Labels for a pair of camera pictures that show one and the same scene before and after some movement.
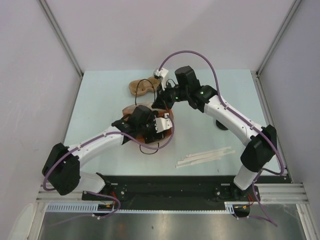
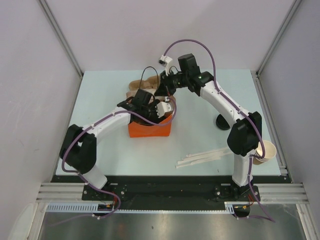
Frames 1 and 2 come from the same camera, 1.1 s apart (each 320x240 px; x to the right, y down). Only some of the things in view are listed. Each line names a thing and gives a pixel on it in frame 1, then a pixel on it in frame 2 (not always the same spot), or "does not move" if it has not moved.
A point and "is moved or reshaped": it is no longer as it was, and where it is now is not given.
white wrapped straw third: (195, 160) does not move
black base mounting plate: (172, 192) does not move
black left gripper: (149, 137) -> (152, 106)
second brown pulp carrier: (144, 85) does not move
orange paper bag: (129, 109) is moved or reshaped
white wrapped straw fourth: (180, 165) does not move
